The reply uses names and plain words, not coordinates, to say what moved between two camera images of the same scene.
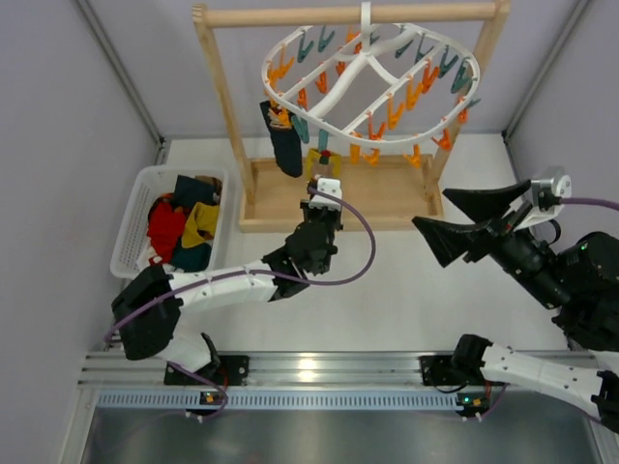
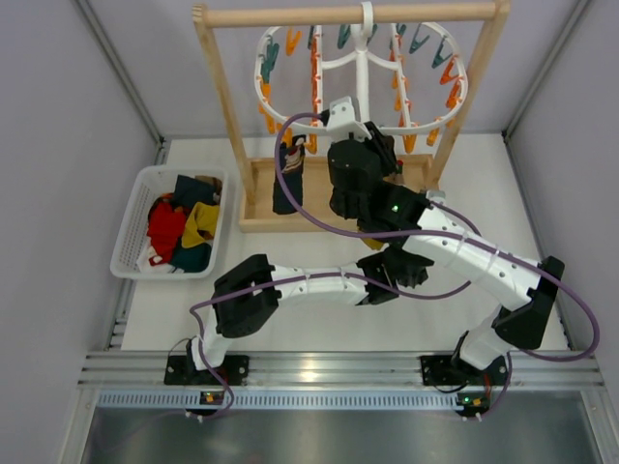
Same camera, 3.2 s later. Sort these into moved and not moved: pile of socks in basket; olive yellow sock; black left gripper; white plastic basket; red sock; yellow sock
Moved: black left gripper; olive yellow sock
Not moved: yellow sock; pile of socks in basket; red sock; white plastic basket
